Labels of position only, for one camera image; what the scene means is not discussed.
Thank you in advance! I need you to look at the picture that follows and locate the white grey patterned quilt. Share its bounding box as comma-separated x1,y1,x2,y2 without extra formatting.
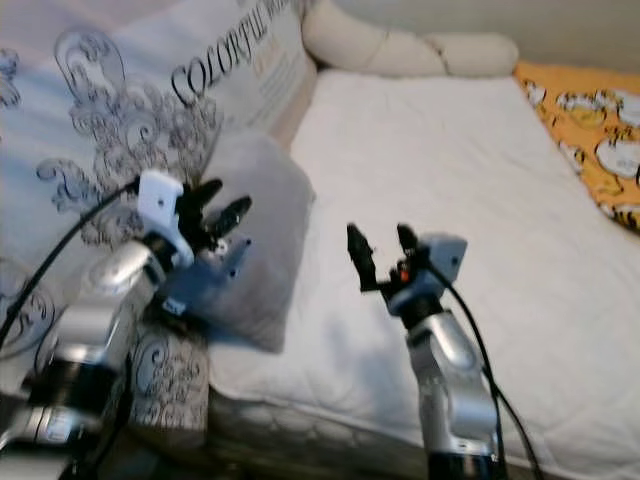
0,0,313,451

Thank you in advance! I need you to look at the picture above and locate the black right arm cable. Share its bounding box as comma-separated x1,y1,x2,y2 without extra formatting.
425,258,546,480

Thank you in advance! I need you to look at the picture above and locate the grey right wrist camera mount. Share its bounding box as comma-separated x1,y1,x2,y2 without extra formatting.
418,234,469,301

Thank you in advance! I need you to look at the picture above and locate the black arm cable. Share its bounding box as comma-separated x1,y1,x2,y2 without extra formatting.
0,178,143,346
425,258,546,480

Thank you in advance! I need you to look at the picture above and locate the small grey pillow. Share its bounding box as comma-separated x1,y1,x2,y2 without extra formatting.
190,128,316,353

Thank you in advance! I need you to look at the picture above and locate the long beige bolster pillow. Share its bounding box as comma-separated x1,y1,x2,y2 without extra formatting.
300,0,521,79

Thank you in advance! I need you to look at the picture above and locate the white quilted mattress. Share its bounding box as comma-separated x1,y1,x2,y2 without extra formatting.
208,68,640,479

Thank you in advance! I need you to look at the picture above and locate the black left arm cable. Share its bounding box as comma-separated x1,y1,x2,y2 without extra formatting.
0,178,143,346

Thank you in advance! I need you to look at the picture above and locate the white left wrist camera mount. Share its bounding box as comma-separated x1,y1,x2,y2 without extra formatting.
137,170,186,266

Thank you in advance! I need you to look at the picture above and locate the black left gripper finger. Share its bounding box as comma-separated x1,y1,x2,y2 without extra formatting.
178,178,223,223
205,195,254,241

